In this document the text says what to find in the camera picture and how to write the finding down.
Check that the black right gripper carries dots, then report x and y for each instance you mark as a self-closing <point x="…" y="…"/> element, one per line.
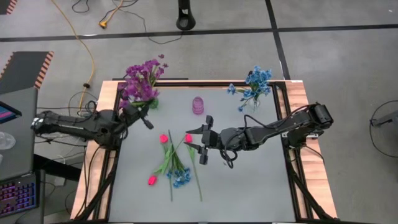
<point x="217" y="140"/>

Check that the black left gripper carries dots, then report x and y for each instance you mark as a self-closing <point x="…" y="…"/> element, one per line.
<point x="132" y="115"/>

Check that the red artificial tulip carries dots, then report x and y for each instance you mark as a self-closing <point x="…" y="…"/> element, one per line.
<point x="163" y="138"/>
<point x="188" y="138"/>
<point x="152" y="180"/>

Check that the purple artificial flower bunch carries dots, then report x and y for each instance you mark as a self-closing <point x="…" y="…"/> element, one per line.
<point x="136" y="90"/>
<point x="146" y="67"/>

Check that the blue artificial flower bunch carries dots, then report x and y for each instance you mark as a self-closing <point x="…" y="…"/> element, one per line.
<point x="258" y="77"/>
<point x="180" y="177"/>

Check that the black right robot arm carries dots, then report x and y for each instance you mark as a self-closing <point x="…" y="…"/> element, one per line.
<point x="273" y="130"/>

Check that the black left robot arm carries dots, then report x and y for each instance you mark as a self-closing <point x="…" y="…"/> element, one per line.
<point x="77" y="127"/>

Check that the green glass vase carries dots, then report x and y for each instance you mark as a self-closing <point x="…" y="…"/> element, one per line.
<point x="154" y="104"/>

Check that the pink glass vase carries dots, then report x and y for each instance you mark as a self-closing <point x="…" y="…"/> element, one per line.
<point x="198" y="105"/>

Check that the clear glass vase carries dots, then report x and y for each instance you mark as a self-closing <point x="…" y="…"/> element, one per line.
<point x="253" y="105"/>

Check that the black desk leg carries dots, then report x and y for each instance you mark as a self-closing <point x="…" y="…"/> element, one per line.
<point x="56" y="168"/>

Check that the black floor stand base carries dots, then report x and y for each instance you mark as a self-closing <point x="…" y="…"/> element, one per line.
<point x="186" y="21"/>

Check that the wooden table border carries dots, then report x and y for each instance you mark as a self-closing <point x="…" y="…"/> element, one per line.
<point x="315" y="174"/>

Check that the grey laptop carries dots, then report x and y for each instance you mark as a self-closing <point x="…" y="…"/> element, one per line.
<point x="21" y="146"/>

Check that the black mat orange striped edge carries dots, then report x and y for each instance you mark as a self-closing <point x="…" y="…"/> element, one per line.
<point x="21" y="71"/>
<point x="4" y="4"/>

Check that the backlit keyboard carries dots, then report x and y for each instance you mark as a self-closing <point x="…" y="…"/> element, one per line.
<point x="18" y="196"/>

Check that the black aluminium table frame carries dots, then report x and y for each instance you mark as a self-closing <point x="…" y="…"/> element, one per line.
<point x="211" y="84"/>

